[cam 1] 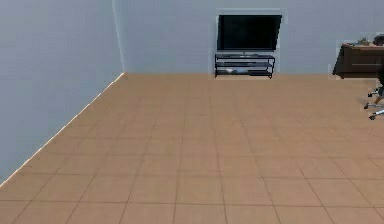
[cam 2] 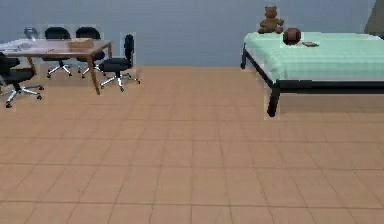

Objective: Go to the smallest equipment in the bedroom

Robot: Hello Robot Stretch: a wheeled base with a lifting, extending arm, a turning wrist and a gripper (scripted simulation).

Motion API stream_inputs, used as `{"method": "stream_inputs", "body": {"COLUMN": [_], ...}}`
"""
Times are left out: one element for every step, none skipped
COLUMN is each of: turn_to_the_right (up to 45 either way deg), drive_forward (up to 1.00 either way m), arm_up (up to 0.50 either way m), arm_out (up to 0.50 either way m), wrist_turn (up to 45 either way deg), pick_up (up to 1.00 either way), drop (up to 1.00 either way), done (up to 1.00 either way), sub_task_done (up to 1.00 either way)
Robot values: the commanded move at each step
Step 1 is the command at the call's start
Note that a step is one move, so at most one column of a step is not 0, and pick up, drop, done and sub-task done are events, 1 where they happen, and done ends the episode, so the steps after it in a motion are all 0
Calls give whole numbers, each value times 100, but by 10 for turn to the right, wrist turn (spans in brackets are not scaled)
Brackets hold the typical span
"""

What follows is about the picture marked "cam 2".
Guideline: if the black office chair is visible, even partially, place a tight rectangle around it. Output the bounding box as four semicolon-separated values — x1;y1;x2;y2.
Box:
75;26;106;79
0;52;45;109
98;33;142;93
41;26;73;79

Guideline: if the brown wooden table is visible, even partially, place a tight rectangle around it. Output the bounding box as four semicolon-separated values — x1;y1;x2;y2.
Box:
0;38;113;96

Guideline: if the grey green curtain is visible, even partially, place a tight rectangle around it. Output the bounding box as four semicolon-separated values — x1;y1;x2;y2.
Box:
363;0;384;36

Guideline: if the dark red basketball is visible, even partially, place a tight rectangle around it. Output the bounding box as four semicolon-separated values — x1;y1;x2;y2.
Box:
282;27;302;46

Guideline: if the green bed with black frame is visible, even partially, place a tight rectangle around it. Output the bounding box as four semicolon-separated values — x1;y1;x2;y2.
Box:
240;31;384;118

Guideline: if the tan cardboard box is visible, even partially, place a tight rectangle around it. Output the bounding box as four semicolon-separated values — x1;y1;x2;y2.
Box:
67;38;95;50

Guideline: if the brown teddy bear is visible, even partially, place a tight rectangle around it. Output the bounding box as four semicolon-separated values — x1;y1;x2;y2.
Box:
257;5;285;35

